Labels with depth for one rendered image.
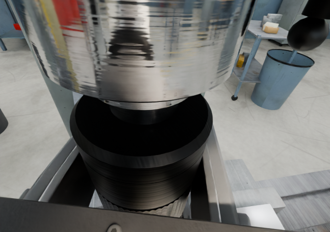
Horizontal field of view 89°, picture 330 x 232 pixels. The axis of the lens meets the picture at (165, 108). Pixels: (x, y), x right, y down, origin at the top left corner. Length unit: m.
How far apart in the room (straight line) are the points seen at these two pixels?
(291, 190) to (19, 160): 1.83
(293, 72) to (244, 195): 2.01
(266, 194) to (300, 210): 0.17
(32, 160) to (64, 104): 1.33
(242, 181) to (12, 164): 1.77
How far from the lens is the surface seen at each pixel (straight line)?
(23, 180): 1.76
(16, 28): 4.55
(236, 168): 0.42
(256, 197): 0.35
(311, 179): 0.60
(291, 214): 0.51
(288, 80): 2.31
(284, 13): 5.34
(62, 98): 0.54
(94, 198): 0.52
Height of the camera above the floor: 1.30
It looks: 39 degrees down
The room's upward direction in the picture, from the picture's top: 4 degrees clockwise
